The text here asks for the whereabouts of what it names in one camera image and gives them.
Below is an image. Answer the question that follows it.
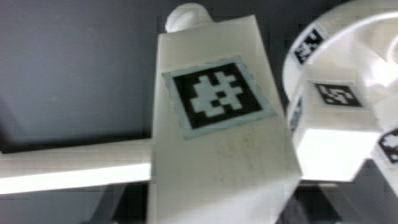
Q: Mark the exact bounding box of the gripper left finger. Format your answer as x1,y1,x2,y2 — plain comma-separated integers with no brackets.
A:
82,183,149,224

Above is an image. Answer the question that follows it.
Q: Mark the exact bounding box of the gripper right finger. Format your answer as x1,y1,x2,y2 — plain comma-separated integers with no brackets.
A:
283,183,364,224

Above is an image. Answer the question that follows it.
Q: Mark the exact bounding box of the white stool leg with tags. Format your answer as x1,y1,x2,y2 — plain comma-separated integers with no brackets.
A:
371,126,398,193

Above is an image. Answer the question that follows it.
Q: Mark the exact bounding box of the white U-shaped obstacle wall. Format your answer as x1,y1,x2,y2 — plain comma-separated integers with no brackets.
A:
0,139,153,195

